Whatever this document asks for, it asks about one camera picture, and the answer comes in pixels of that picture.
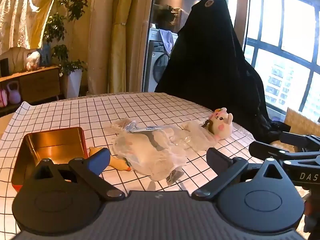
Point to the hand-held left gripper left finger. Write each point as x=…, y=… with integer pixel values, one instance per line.
x=99, y=161

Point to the red tin box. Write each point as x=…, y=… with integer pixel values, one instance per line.
x=50, y=142

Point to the black draped cloth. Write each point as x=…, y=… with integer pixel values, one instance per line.
x=212, y=55

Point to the checked white tablecloth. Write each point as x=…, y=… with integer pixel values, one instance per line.
x=162, y=107

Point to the large paned window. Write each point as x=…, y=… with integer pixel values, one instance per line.
x=282, y=55

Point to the white plush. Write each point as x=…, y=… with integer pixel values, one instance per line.
x=155, y=155

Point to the clear plastic wrapper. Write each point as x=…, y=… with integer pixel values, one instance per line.
x=197, y=137

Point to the pink case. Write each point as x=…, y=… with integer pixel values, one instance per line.
x=3, y=98

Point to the beige curtain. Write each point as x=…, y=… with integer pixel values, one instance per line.
x=132, y=42

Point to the cream fan-shaped ornament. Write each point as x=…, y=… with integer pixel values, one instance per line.
x=18, y=58

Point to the white pink plush cat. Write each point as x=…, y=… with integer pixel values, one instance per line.
x=223, y=125

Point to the beige wrapped column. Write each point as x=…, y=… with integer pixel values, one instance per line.
x=101, y=42

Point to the green plant in white planter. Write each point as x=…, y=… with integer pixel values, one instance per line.
x=72, y=80

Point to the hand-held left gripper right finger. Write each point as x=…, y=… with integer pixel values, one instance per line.
x=217, y=161

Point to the white plastic bag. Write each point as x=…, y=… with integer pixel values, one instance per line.
x=33, y=60

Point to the tan woven cushion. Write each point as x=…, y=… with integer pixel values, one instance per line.
x=303, y=122

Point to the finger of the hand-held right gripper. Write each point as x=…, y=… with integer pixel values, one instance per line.
x=265, y=150
x=297, y=138

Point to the white washing machine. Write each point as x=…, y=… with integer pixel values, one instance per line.
x=155, y=65

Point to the wooden sideboard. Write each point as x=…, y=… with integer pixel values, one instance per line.
x=37, y=82

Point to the blue ornament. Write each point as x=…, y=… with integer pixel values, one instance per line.
x=45, y=55

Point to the purple kettlebell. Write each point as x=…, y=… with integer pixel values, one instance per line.
x=13, y=95

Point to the black rectangular speaker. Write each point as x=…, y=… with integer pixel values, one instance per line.
x=4, y=67

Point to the cream hanging cloth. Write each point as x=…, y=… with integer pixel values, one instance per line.
x=22, y=17

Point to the pale lavender garment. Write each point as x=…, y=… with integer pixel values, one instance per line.
x=167, y=40

